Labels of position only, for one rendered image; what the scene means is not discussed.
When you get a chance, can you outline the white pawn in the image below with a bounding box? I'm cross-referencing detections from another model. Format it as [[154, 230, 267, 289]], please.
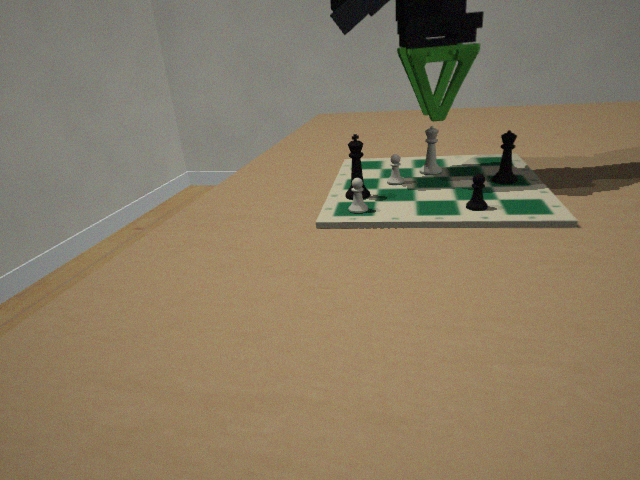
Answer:
[[349, 178, 368, 214], [387, 154, 404, 185]]

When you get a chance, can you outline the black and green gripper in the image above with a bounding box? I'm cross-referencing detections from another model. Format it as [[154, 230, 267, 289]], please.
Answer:
[[397, 0, 483, 121]]

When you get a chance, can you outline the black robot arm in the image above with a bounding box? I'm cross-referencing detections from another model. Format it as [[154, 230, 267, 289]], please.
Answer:
[[330, 0, 444, 35]]

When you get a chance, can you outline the green and cream chessboard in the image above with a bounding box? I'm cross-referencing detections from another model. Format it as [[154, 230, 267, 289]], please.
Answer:
[[316, 154, 578, 228]]

